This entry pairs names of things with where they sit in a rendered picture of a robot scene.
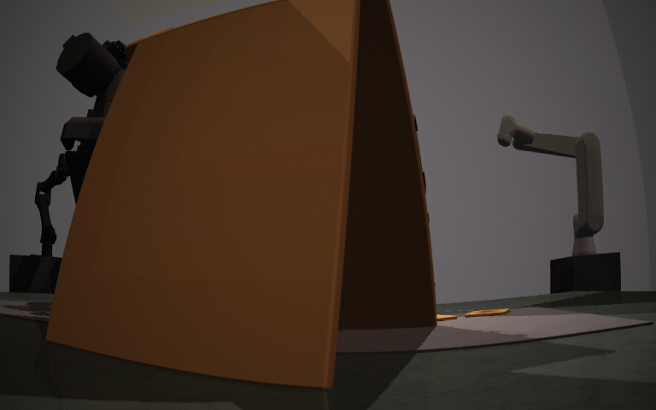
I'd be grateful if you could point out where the orange letter tile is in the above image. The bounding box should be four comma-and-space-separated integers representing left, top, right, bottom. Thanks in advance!
436, 314, 457, 321
466, 308, 510, 318

